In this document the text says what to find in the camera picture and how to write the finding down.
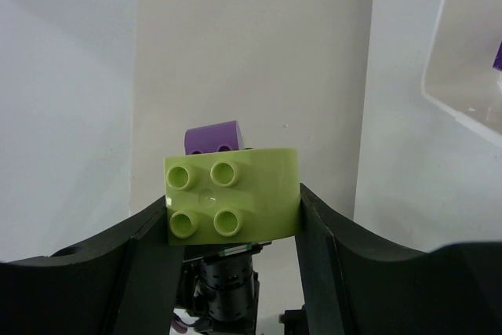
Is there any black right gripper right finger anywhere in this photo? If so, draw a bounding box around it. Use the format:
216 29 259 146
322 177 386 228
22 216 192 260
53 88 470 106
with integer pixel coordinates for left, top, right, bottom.
296 187 501 334

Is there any green lego brick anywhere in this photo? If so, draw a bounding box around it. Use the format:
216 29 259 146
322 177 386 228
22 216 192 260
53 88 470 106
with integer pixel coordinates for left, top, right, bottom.
164 148 302 246

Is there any purple lego brick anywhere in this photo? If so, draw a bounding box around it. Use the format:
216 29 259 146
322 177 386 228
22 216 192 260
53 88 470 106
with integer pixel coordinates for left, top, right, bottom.
184 120 244 155

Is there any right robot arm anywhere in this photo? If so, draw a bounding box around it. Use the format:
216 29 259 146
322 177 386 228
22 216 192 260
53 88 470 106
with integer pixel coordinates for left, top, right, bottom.
1 188 501 334

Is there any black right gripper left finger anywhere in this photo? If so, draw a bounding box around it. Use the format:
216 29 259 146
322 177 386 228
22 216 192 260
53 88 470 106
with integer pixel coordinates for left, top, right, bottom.
1 198 184 334

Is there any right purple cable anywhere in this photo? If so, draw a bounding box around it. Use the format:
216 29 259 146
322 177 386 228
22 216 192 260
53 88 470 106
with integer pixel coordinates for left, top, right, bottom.
172 311 189 335

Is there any white divided plastic container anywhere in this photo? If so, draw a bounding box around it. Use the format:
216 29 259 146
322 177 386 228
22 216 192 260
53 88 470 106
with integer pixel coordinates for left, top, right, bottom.
421 0 501 146

